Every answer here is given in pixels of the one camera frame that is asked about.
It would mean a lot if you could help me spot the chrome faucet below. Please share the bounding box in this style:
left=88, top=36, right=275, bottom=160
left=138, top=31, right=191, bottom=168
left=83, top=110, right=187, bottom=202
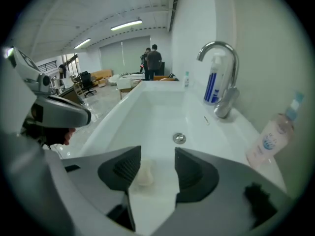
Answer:
left=196, top=41, right=241, bottom=119

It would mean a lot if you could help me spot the black office chair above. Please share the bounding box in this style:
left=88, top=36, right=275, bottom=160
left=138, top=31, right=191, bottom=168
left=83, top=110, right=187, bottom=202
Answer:
left=80, top=71, right=97, bottom=98

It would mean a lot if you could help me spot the blue striped spray bottle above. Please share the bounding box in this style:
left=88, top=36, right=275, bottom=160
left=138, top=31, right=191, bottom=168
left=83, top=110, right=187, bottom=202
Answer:
left=203, top=53, right=227, bottom=106

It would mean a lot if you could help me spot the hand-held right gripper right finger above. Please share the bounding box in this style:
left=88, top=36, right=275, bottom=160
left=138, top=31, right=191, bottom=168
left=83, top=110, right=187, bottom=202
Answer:
left=157, top=147, right=300, bottom=236

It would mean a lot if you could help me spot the white perforated appliance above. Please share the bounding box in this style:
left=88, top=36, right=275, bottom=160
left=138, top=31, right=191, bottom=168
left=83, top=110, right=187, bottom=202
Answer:
left=115, top=76, right=135, bottom=90

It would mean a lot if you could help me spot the white vanity with sink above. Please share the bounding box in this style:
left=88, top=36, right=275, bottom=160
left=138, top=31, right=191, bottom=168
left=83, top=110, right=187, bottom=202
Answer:
left=80, top=80, right=287, bottom=194

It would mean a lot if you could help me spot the pink pump bottle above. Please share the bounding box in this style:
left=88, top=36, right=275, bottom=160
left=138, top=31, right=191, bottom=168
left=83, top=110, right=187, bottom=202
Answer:
left=246, top=91, right=305, bottom=169

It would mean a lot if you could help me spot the ceiling tube light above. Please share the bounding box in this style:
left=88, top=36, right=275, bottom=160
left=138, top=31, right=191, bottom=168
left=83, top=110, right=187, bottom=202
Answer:
left=110, top=19, right=143, bottom=31
left=73, top=38, right=92, bottom=50

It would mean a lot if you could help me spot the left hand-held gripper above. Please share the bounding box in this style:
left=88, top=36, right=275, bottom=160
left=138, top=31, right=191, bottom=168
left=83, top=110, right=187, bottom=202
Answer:
left=0, top=46, right=92, bottom=134

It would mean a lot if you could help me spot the cardboard box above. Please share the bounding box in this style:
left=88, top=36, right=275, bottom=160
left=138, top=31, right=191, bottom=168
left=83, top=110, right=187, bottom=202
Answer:
left=119, top=86, right=138, bottom=100

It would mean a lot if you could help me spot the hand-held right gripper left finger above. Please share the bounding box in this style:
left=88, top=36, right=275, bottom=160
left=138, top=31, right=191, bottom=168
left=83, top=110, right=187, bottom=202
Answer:
left=63, top=146, right=142, bottom=232

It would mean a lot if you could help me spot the cream soap bar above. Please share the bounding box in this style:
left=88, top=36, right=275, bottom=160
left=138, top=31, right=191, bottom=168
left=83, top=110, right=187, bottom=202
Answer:
left=134, top=158, right=156, bottom=187

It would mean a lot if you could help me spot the metal sink drain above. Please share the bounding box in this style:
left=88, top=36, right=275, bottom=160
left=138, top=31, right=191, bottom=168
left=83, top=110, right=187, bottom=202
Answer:
left=172, top=132, right=187, bottom=145

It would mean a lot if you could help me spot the person's left hand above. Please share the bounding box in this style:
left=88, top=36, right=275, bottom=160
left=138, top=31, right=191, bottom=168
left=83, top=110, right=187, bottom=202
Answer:
left=21, top=119, right=76, bottom=147

